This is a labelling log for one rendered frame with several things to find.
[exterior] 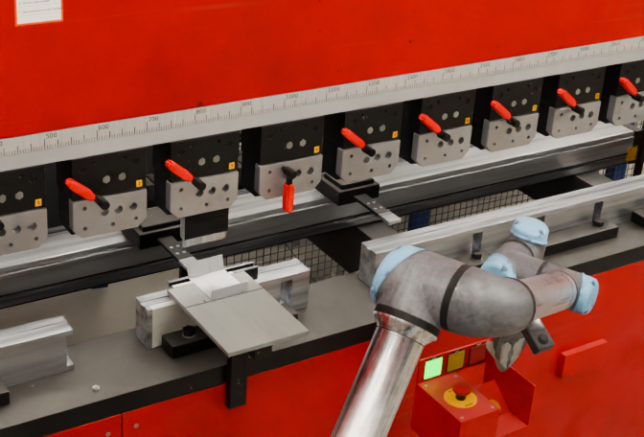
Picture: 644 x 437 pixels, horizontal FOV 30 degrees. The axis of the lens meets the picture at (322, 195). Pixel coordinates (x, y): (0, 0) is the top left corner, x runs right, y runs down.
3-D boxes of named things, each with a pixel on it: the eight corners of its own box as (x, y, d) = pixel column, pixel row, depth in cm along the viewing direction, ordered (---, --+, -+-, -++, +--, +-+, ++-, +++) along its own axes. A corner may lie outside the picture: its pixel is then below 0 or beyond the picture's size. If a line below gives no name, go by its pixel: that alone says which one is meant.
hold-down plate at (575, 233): (529, 261, 295) (531, 250, 293) (515, 251, 299) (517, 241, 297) (617, 237, 310) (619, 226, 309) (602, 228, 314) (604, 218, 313)
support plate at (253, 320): (228, 357, 227) (228, 353, 227) (167, 293, 247) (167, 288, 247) (309, 334, 236) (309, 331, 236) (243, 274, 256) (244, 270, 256)
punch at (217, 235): (184, 249, 246) (185, 208, 241) (179, 245, 247) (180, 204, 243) (227, 240, 251) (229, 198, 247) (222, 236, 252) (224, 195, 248)
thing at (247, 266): (172, 300, 249) (173, 287, 247) (167, 293, 251) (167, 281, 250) (257, 279, 259) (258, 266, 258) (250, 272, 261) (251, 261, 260)
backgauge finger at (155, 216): (170, 281, 252) (170, 261, 250) (119, 229, 272) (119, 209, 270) (219, 269, 258) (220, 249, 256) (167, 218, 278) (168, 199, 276)
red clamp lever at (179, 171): (173, 162, 226) (208, 185, 233) (164, 153, 229) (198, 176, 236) (168, 170, 226) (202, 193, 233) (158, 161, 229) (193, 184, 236)
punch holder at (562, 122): (550, 140, 287) (561, 75, 280) (526, 126, 293) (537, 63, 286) (596, 130, 294) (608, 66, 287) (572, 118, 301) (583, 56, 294)
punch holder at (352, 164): (340, 184, 257) (346, 112, 249) (319, 169, 263) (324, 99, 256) (397, 172, 264) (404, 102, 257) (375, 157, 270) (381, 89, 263)
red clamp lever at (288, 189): (287, 215, 247) (289, 172, 243) (277, 207, 250) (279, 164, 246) (294, 213, 248) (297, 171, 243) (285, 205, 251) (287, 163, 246)
